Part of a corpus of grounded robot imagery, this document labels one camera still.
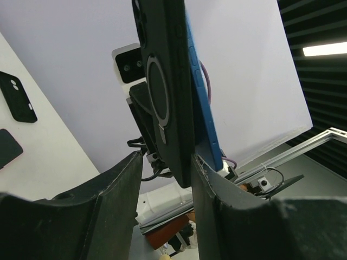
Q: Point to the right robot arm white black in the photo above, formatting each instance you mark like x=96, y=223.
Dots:
x=167, y=201

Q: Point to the phone in pink case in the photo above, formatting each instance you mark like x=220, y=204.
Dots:
x=10, y=149

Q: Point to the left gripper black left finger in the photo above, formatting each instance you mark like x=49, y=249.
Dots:
x=94, y=220

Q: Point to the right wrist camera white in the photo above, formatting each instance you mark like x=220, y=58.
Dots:
x=128, y=66

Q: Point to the blue phone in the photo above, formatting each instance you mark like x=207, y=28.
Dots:
x=206, y=141

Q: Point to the black ring phone case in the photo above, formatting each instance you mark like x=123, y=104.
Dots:
x=162, y=31

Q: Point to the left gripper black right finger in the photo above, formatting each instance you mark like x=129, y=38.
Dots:
x=234, y=224

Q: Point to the aluminium frame rail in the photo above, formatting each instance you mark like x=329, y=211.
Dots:
x=312, y=143

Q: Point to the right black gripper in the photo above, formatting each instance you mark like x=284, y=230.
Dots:
x=153, y=110

